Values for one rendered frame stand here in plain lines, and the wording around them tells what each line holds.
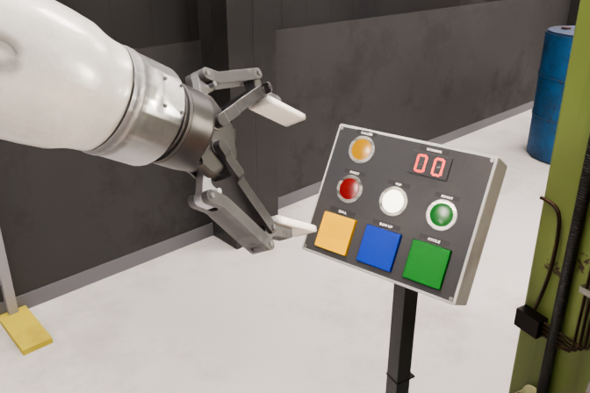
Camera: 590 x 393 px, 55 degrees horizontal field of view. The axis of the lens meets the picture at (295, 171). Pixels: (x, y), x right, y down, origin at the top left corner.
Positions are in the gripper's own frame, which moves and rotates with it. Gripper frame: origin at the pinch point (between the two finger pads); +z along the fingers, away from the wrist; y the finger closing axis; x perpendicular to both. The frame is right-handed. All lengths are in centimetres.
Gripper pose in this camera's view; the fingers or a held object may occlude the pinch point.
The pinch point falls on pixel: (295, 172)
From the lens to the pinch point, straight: 64.6
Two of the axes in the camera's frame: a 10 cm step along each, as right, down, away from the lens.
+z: 5.9, 2.3, 7.7
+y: -0.8, -9.4, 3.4
